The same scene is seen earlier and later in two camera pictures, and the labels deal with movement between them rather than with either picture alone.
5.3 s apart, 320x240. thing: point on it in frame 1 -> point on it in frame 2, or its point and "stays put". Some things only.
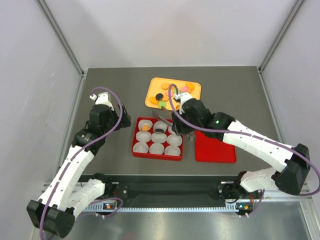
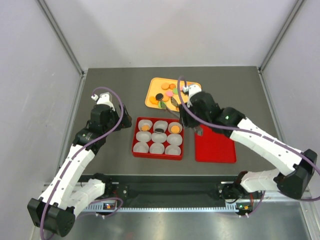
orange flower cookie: (145, 128) stays put
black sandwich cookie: (159, 131) stays put
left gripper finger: (191, 136) -> (199, 130)
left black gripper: (125, 121) stays put
